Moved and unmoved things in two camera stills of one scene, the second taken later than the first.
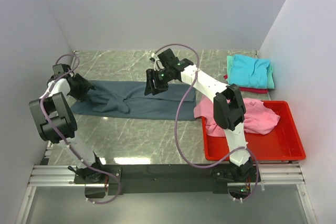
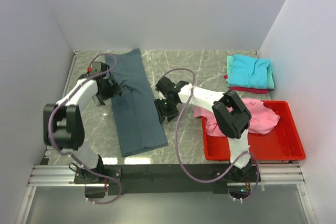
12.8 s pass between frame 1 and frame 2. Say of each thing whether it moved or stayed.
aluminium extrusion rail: stayed
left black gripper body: moved
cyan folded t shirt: stayed
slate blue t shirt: moved
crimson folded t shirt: stayed
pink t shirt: stayed
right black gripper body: moved
